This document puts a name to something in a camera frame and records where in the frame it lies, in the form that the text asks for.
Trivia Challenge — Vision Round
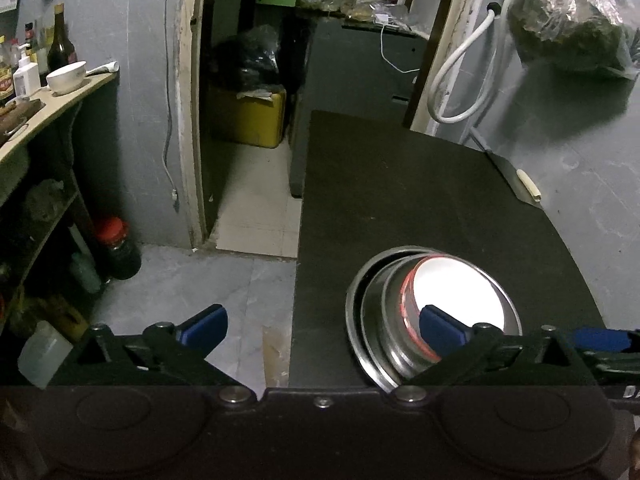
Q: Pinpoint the wooden shelf unit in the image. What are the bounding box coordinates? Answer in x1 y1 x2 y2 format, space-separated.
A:
0 70 121 341

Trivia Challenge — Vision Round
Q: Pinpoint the black plastic bag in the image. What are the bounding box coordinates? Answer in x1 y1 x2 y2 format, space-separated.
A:
210 25 281 93

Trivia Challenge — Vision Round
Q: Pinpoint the red capped jar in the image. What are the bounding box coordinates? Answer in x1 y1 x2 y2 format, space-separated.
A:
95 216 142 281

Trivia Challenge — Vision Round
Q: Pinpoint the thin white cable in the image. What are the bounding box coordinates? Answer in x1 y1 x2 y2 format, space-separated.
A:
379 12 421 75

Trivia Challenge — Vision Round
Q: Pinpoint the white flexible hose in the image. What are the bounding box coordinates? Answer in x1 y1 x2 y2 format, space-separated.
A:
427 0 531 125

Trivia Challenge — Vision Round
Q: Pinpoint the white ceramic bowl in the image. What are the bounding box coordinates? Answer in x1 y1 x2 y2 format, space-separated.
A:
46 61 87 96

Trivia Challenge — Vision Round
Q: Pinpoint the dark cabinet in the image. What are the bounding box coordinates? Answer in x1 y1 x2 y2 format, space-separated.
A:
287 17 431 198

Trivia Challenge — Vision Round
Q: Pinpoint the white door frame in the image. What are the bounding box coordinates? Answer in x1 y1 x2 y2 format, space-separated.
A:
175 0 496 256

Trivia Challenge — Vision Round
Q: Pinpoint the plastic bag of greens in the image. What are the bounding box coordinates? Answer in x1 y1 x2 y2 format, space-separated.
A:
507 0 640 81

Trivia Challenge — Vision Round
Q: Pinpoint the black wall cable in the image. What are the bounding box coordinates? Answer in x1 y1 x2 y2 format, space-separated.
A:
164 0 181 211

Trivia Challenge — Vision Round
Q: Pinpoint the large steel bowl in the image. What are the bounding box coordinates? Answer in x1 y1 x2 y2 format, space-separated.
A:
345 245 451 392

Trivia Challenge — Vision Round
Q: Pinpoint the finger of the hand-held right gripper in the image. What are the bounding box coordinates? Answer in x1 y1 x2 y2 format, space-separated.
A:
582 352 640 374
571 326 640 356

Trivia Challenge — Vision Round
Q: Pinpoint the yellow plastic container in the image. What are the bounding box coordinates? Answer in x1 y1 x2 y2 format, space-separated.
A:
207 85 288 150

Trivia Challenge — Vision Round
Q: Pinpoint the steel plate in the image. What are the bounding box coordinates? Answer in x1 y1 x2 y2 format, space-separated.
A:
361 252 524 392

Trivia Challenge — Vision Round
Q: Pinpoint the white pump bottle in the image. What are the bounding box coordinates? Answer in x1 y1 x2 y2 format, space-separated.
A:
12 45 41 98

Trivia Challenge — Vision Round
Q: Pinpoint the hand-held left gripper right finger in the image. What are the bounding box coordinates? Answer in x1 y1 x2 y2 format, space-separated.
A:
390 304 601 407

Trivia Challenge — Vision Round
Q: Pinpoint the cleaver with cream handle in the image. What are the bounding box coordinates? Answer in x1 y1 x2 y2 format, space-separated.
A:
482 147 545 207

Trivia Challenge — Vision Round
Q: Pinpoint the white plastic jug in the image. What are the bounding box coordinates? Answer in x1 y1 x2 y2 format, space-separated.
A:
17 320 73 390

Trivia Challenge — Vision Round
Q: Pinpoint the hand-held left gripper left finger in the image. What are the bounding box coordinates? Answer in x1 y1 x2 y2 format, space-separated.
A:
47 304 258 408

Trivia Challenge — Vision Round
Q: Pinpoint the tall dark glass bottle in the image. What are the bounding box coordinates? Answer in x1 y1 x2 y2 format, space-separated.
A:
46 4 77 73

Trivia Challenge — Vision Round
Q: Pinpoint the small steel bowl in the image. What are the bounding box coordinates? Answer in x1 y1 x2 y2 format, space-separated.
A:
381 255 506 377

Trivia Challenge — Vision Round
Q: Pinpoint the pale green bottle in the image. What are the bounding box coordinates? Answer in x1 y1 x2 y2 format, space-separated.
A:
70 252 103 293

